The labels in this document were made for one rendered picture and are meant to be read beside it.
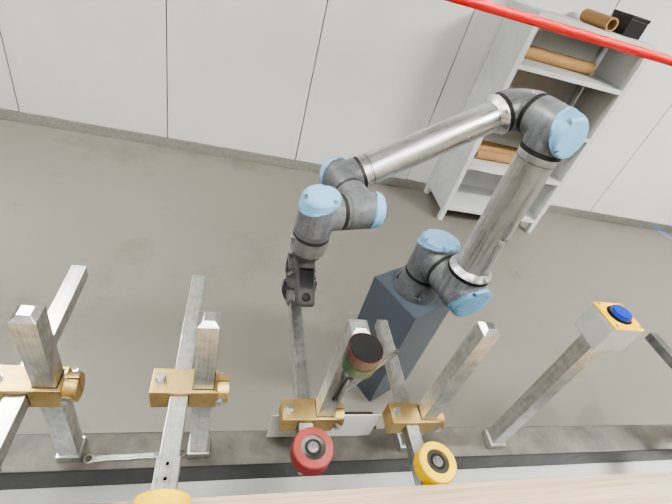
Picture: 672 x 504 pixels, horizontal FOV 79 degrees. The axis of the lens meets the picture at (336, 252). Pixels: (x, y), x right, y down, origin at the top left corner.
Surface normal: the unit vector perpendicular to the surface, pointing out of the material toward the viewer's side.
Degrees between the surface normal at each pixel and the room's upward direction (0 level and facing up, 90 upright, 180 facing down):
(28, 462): 0
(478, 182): 90
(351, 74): 90
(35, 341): 90
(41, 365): 90
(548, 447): 0
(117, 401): 0
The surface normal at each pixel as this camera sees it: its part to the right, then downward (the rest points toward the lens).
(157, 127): 0.11, 0.65
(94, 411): 0.24, -0.75
